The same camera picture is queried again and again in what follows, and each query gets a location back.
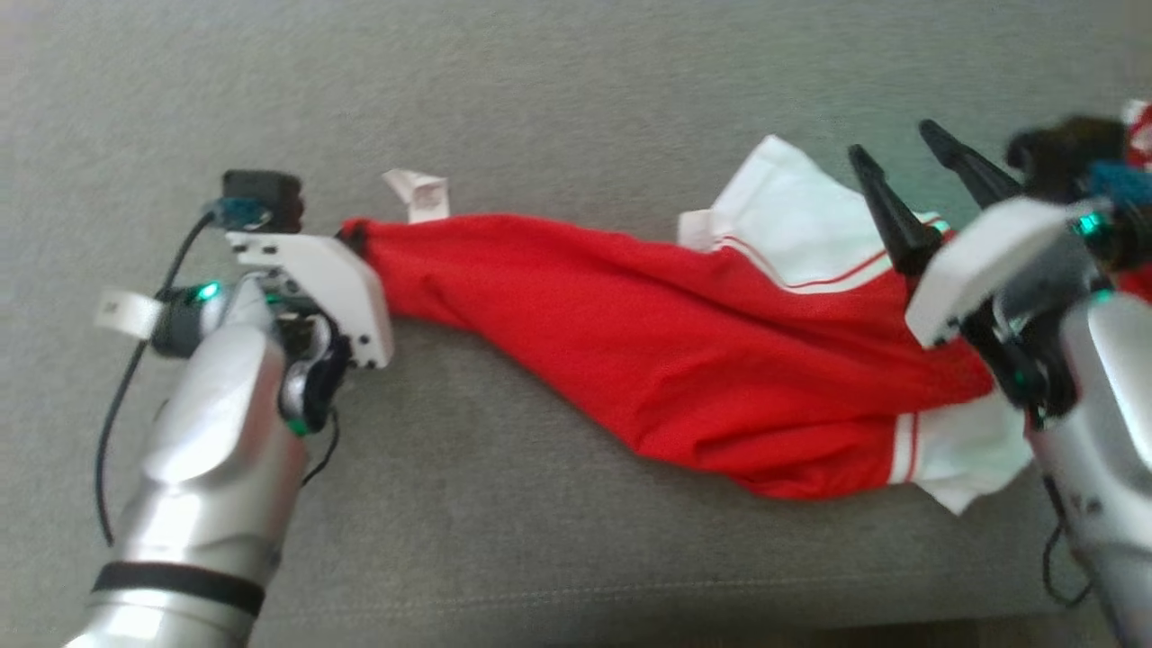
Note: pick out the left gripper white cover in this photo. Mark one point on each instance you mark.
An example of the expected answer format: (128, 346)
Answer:
(337, 297)

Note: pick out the red and white jersey shirt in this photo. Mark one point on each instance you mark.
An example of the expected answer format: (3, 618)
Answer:
(675, 351)

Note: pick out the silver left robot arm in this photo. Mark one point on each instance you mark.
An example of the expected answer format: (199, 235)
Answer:
(216, 468)

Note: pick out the yellow grey sofa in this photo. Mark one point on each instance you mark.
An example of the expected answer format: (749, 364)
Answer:
(540, 90)

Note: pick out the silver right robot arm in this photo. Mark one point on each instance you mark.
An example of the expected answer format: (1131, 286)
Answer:
(1111, 414)

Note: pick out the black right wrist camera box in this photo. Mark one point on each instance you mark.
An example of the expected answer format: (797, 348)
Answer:
(1062, 148)

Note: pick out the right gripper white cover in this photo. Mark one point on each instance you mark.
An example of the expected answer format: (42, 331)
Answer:
(999, 261)

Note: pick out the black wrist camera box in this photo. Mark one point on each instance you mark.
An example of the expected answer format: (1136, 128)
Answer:
(1062, 148)
(265, 189)

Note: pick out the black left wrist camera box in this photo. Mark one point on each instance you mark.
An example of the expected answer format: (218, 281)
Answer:
(265, 189)

